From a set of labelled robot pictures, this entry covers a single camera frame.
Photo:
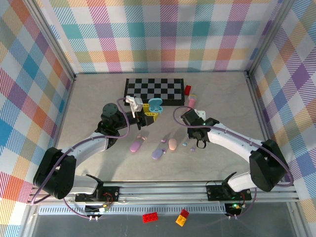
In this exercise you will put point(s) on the blue earbud charging case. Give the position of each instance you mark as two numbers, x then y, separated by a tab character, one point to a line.
156	106

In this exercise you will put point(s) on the peach earbud charging case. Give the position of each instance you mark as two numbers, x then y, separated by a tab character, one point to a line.
172	144

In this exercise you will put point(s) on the pink-lilac earbud charging case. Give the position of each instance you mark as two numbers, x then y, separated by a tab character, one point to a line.
135	146

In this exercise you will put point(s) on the pink toy microphone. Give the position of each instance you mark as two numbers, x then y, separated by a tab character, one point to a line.
192	100

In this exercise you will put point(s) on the lavender earbud charging case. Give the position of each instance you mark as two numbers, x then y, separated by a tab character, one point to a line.
157	154

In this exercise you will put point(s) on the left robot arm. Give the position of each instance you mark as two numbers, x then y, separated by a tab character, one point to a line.
56	172

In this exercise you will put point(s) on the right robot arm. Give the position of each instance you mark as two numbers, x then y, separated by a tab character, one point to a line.
265	168

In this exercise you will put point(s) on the black grey folding chessboard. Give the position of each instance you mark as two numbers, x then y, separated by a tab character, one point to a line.
154	90

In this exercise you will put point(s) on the red plastic block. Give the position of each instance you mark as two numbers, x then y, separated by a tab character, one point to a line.
188	90

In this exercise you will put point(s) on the small red toy brick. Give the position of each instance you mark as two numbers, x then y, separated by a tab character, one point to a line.
185	213

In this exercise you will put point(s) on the small black controller board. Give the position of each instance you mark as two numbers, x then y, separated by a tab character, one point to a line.
234	208
95	209

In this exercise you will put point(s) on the orange toy brick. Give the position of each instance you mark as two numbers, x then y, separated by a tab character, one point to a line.
180	220

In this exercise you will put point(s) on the large red toy brick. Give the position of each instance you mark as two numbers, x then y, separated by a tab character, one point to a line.
150	217

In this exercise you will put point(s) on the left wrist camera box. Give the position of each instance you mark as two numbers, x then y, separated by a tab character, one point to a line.
134	103

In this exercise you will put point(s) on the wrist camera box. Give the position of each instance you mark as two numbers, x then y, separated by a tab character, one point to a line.
134	103
190	117

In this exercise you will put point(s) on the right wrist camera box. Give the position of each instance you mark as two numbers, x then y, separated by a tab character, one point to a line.
190	117

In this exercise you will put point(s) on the aluminium side rail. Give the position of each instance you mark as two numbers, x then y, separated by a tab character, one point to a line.
66	111
258	111

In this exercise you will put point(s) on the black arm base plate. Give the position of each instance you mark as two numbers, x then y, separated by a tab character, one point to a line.
112	193
214	193

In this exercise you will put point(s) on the wide aluminium frame rail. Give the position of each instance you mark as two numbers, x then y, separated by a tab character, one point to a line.
160	191

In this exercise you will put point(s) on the aluminium frame post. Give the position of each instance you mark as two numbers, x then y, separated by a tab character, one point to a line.
269	37
54	44

